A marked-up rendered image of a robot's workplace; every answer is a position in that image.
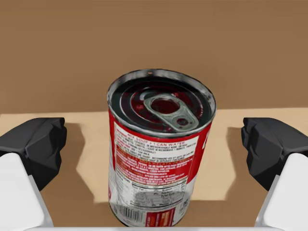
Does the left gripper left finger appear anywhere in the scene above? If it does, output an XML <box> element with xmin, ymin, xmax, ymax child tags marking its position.
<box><xmin>0</xmin><ymin>117</ymin><xmax>68</xmax><ymax>228</ymax></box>

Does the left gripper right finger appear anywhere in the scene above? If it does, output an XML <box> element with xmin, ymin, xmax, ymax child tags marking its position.
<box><xmin>241</xmin><ymin>117</ymin><xmax>308</xmax><ymax>228</ymax></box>

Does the red and white can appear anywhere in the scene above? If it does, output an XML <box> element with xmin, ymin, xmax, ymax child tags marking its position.
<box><xmin>106</xmin><ymin>68</ymin><xmax>217</xmax><ymax>228</ymax></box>

